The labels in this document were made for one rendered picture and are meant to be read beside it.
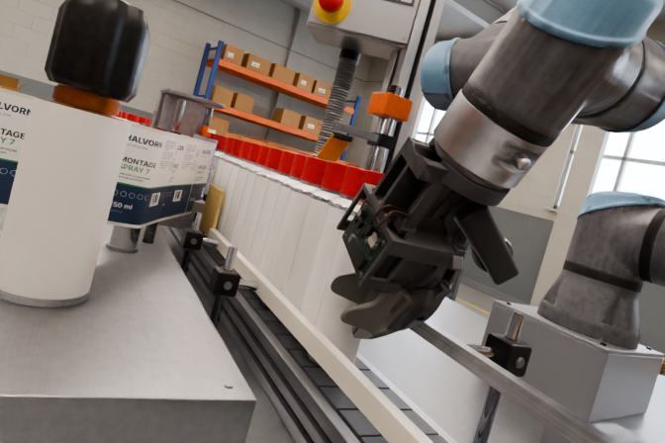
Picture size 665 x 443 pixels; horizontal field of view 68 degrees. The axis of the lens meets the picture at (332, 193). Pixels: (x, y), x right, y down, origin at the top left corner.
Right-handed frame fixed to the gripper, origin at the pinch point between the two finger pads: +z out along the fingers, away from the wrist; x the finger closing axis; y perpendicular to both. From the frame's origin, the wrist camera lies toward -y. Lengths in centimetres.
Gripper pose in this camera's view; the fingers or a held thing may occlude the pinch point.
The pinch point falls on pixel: (367, 326)
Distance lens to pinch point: 50.1
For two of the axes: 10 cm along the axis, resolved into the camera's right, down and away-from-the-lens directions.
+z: -4.5, 7.5, 4.8
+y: -8.6, -2.1, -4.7
